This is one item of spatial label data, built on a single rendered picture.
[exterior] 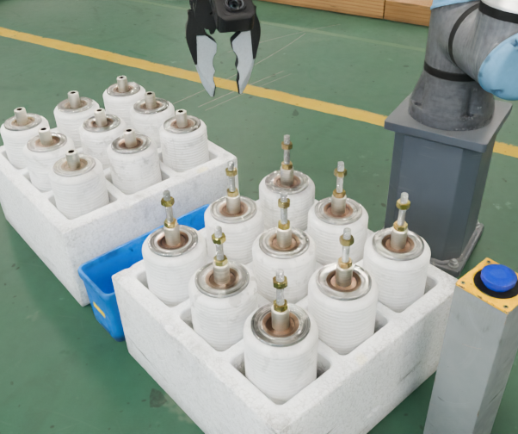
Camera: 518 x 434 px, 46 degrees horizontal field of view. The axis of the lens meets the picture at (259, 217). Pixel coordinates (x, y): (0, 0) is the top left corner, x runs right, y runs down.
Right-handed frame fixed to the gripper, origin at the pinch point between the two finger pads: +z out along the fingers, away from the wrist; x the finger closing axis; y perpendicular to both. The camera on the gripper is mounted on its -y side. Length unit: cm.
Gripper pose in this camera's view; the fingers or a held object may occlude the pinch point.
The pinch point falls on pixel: (226, 88)
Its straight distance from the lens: 86.1
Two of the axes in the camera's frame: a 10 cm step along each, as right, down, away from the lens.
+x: -9.8, 1.4, -1.4
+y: -2.0, -5.7, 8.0
